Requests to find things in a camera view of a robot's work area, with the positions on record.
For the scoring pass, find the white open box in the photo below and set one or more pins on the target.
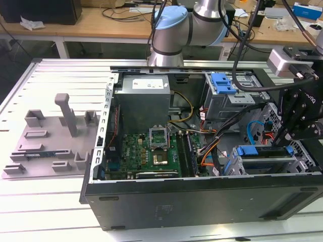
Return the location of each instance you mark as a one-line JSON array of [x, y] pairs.
[[316, 29]]

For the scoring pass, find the clear plastic wrapping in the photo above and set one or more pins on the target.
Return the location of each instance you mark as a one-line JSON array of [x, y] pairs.
[[285, 24]]

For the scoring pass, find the large black box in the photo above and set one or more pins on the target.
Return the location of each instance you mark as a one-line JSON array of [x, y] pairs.
[[40, 10]]

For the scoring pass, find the black RAM stick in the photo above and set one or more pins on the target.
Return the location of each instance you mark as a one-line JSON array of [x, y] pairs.
[[192, 153]]

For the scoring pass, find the grey optical drive cage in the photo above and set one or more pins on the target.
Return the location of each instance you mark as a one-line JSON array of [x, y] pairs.
[[227, 106]]

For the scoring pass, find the black PC case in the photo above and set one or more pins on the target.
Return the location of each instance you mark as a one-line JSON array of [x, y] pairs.
[[176, 206]]

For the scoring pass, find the wooden desk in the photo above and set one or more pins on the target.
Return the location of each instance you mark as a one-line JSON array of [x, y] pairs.
[[83, 29]]

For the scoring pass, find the black RAM slot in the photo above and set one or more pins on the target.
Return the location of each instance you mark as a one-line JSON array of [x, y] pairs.
[[182, 153]]

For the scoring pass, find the black graphics card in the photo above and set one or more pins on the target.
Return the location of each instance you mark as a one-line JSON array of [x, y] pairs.
[[156, 175]]

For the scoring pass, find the green RAM stick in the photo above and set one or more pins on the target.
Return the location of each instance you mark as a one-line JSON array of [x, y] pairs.
[[38, 153]]

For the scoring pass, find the hard disk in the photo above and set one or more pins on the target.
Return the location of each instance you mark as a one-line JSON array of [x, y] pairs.
[[265, 151]]

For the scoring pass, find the blue cardboard box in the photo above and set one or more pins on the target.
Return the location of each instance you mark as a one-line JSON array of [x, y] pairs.
[[309, 11]]

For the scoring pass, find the crumpled clear plastic bag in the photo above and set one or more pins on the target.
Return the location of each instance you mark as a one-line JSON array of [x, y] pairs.
[[31, 24]]

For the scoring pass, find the grey parts rack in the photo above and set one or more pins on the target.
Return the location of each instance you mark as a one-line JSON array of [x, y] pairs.
[[50, 141]]

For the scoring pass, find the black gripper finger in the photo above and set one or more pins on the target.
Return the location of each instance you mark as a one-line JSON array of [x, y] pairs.
[[292, 106], [308, 132]]

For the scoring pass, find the small black cube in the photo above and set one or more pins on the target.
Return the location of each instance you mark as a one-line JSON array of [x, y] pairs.
[[258, 21]]

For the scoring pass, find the green motherboard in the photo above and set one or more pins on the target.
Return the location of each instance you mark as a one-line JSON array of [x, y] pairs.
[[133, 151]]

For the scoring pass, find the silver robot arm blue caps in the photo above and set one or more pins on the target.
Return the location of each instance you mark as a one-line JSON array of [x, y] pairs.
[[171, 37]]

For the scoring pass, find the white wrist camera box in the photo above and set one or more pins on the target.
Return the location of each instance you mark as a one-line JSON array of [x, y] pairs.
[[277, 63]]

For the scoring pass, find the flat grey box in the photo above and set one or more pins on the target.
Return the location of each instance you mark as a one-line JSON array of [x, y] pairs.
[[277, 12]]

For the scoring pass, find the grey power supply unit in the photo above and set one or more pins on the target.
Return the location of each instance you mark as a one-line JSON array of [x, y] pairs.
[[141, 106]]

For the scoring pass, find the grey disk bay cage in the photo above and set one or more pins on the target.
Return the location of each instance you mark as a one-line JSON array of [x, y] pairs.
[[297, 164]]

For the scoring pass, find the blue drive cage latch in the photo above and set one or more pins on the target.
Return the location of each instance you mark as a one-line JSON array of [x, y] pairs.
[[222, 83]]

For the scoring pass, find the CPU socket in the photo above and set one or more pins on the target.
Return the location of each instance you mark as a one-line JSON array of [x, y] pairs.
[[160, 159]]

